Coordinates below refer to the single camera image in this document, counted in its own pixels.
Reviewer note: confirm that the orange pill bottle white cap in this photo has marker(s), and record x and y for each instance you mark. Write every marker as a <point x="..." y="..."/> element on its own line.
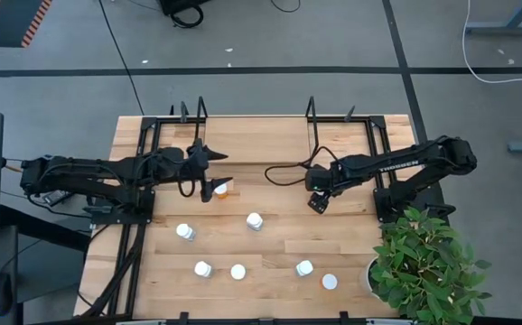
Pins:
<point x="221" y="190"/>
<point x="329" y="281"/>
<point x="238" y="272"/>

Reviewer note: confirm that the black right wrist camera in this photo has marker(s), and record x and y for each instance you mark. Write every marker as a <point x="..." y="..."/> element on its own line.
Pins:
<point x="319" y="204"/>

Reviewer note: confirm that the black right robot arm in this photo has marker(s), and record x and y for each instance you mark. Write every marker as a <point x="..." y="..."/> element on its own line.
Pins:
<point x="396" y="164"/>

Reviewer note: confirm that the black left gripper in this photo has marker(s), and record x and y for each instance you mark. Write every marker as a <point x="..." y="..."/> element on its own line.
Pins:
<point x="196" y="164"/>

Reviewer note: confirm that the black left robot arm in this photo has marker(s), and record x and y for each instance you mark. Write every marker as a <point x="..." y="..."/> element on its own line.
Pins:
<point x="85" y="173"/>

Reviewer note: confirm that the black power adapter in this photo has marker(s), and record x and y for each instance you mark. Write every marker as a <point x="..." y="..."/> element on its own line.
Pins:
<point x="57" y="197"/>

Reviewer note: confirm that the white medicine bottle blue label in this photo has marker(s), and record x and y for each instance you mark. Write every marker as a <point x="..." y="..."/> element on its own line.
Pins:
<point x="202" y="269"/>
<point x="254" y="221"/>
<point x="304" y="268"/>
<point x="184" y="231"/>

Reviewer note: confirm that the black equipment box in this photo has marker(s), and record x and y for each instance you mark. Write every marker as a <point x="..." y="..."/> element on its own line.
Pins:
<point x="170" y="5"/>

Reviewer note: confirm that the black mat orange striped edges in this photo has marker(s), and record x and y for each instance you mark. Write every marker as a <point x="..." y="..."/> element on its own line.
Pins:
<point x="8" y="22"/>

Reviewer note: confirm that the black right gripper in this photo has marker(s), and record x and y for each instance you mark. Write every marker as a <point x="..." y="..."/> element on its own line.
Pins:
<point x="317" y="178"/>

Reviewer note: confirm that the green plant in white pot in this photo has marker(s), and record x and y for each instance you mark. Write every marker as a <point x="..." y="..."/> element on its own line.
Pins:
<point x="423" y="271"/>

